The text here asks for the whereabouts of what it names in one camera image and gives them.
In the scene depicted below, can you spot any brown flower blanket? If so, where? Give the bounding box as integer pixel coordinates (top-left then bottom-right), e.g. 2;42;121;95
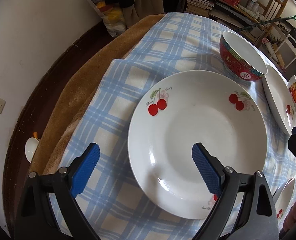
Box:
29;14;164;175

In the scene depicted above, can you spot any white spoon on floor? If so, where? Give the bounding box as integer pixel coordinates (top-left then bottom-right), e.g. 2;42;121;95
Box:
25;132;40;163

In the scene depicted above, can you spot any wooden shelf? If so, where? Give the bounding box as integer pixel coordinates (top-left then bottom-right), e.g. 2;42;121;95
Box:
217;0;288;23

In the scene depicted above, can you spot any red bowl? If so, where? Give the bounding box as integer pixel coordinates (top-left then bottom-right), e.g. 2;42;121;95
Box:
219;31;268;82

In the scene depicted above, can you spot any stack of books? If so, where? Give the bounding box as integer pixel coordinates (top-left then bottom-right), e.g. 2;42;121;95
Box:
184;0;215;17

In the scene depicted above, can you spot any blue plaid cloth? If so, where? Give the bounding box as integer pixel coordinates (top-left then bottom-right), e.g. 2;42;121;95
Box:
49;12;296;240

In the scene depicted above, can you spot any brown coat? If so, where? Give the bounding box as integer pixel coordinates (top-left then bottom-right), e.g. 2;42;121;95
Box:
122;0;164;28

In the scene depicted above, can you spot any white utility cart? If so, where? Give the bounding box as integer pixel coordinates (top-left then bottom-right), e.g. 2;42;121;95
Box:
263;34;296;69

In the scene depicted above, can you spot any cherry plate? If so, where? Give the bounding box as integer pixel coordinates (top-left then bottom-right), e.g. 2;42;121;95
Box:
128;70;267;219
262;64;296;135
273;177;295;221

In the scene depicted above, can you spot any black reaching pole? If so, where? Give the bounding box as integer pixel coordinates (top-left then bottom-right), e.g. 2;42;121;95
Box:
235;15;296;33

